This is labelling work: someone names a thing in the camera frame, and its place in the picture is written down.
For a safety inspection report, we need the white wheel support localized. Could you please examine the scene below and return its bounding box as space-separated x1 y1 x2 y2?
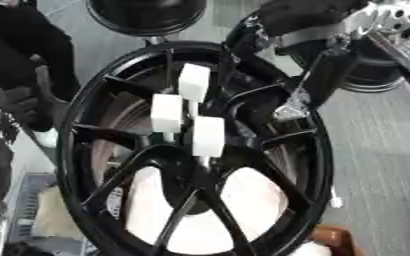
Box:
122 165 335 256

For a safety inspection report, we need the brown wooden stand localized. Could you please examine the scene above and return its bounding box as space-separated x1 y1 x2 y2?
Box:
308 225 363 256

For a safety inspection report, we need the grey-blue plastic crate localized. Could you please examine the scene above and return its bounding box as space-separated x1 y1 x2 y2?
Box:
7 171 62 244

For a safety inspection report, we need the black spoked wheel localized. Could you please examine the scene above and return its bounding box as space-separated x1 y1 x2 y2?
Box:
56 39 337 256

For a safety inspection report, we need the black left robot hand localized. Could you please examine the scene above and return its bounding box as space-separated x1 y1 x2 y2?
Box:
0 54 57 133

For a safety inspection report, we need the white pin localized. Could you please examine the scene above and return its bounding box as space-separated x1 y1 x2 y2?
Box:
149 93 186 144
327 185 347 210
191 115 228 169
177 62 212 118

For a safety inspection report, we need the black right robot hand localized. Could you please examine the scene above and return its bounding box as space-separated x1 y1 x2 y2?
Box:
215 0 380 120

